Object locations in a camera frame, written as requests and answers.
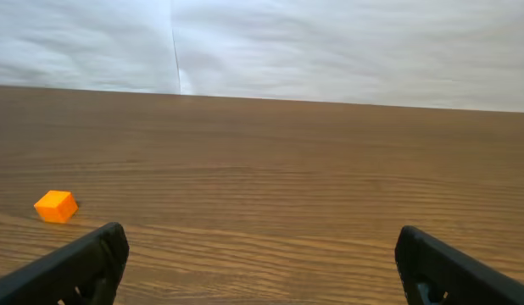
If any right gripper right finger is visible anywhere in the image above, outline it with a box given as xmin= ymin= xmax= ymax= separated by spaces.
xmin=393 ymin=225 xmax=524 ymax=305

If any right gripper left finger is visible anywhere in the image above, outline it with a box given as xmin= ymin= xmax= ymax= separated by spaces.
xmin=0 ymin=221 xmax=131 ymax=305

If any orange cube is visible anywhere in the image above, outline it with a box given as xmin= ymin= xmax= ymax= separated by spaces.
xmin=33 ymin=190 xmax=80 ymax=225

